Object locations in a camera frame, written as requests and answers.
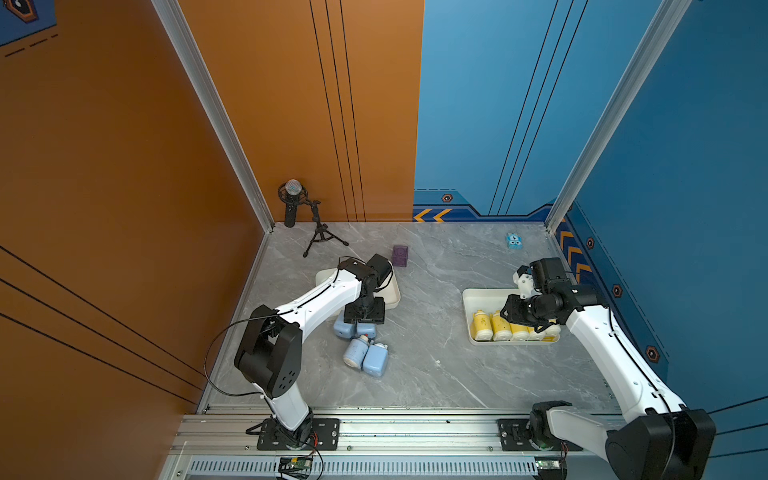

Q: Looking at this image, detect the blue sharpener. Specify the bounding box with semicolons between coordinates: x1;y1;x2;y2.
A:
333;312;357;340
343;335;370;370
355;323;377;340
362;343;389;378

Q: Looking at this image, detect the white storage tray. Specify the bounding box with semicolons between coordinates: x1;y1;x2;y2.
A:
315;268;402;310
462;288;562;347

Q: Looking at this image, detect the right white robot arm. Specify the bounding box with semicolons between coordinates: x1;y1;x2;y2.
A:
501;293;716;479

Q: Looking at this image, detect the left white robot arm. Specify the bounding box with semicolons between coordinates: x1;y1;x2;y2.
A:
234;268;393;449

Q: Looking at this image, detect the purple cube toy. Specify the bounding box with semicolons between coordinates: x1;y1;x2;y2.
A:
391;245;409;268

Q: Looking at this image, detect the small teal robot toy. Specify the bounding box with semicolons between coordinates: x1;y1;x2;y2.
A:
506;233;523;249

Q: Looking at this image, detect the black mini tripod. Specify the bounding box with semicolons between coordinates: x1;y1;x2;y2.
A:
303;200;349;258

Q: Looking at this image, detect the black microphone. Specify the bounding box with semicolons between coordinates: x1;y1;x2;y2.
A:
278;179;307;228

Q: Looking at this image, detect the right green circuit board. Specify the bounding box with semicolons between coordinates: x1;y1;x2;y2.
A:
533;458;568;480

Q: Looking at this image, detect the green circuit board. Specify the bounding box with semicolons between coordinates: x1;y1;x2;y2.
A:
277;456;314;480
533;458;568;480

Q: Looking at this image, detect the left green circuit board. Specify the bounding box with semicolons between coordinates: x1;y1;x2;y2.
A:
277;456;314;480

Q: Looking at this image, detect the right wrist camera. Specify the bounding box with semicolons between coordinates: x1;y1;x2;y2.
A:
513;258;572;299

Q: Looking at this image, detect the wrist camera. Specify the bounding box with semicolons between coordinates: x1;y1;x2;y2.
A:
513;258;572;299
365;254;393;292

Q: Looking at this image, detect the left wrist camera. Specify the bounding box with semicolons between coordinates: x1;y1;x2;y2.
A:
365;254;393;292

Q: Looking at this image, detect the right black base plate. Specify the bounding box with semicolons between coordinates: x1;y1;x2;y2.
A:
496;418;582;452

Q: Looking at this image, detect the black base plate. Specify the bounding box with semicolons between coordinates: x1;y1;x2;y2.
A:
496;418;582;452
256;417;341;452

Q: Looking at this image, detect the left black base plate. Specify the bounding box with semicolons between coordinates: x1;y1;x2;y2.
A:
256;417;341;452

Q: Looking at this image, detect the aluminium rail frame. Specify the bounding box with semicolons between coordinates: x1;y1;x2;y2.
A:
159;405;615;479

